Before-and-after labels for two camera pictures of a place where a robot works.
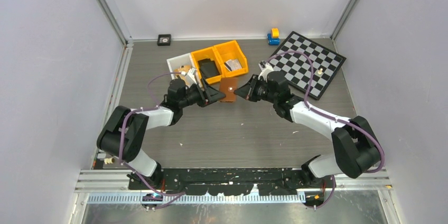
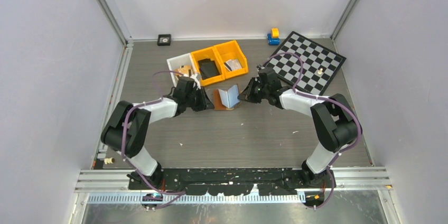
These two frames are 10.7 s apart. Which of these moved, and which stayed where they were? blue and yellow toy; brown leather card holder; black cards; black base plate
Moved: brown leather card holder
Stayed: black cards; black base plate; blue and yellow toy
